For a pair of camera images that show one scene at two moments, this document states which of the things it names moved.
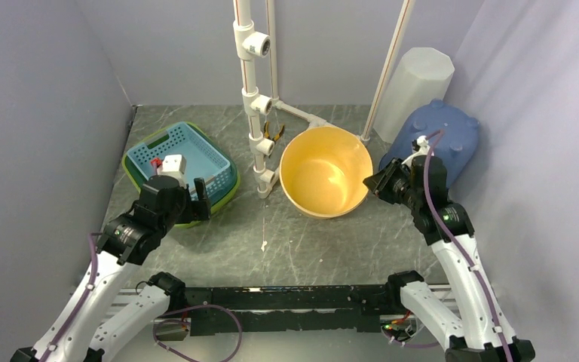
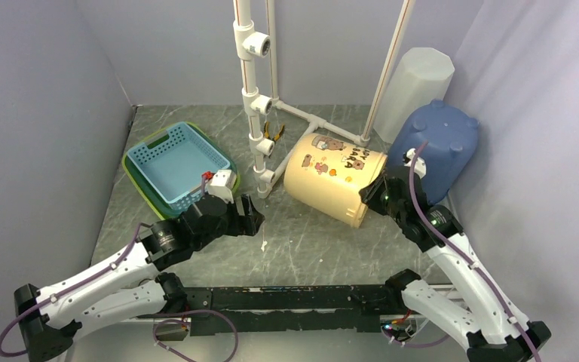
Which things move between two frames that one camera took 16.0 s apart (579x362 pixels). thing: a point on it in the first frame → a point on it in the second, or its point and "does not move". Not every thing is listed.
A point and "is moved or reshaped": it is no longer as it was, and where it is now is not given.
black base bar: [286, 308] does not move
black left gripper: [196, 210] → [246, 224]
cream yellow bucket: [322, 172] is moved or reshaped
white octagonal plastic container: [420, 78] does not move
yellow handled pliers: [266, 132] does not move
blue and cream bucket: [456, 145] does not move
